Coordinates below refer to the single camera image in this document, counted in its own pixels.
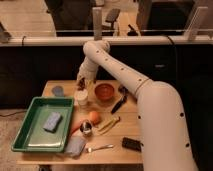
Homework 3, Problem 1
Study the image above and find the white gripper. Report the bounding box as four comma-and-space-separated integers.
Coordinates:
77, 57, 99, 90

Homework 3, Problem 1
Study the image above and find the dark red grape bunch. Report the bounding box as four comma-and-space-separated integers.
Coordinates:
77, 79, 86, 91

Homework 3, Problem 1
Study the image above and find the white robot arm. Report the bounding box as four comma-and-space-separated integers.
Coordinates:
77, 41, 199, 171

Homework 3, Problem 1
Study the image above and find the white paper cup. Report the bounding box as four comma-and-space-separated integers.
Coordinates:
74, 89, 88, 107

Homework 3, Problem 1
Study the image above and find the small blue grey cup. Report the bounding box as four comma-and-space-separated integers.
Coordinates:
52, 86, 64, 97

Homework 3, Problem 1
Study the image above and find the orange bowl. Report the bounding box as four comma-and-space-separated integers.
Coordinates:
95, 83, 114, 101

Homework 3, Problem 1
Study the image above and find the orange carrot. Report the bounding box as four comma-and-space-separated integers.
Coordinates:
70, 111, 101, 135

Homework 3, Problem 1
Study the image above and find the blue sponge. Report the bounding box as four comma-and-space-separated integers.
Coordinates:
43, 112, 62, 133

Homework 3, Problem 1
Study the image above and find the wooden table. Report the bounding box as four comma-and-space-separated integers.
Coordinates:
17, 80, 142, 165

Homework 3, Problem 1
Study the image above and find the grey folded cloth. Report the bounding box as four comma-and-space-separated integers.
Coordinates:
64, 136, 86, 157

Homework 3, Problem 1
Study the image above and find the black office chair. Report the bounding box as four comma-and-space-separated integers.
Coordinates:
102, 8, 120, 36

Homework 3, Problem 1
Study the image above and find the silver fork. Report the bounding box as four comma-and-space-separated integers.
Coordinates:
85, 144, 114, 153

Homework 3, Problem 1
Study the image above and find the black rectangular block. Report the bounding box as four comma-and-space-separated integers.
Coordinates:
122, 137, 141, 151

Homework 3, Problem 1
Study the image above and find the green plastic tray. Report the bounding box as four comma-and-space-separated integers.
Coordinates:
11, 97, 74, 152

